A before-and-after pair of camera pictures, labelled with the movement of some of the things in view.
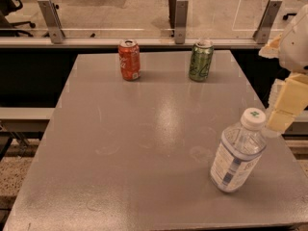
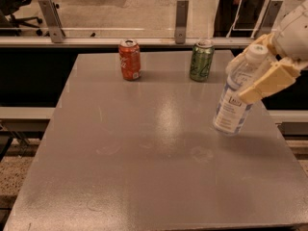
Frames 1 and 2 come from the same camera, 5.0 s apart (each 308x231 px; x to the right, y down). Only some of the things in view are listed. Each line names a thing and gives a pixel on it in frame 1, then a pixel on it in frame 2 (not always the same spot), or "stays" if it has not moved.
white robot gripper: (296, 50) to (291, 41)
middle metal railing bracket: (181, 16) stays
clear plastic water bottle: (240, 150) to (233, 113)
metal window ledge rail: (115, 40) stays
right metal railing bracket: (264, 28) stays
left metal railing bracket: (52, 20) stays
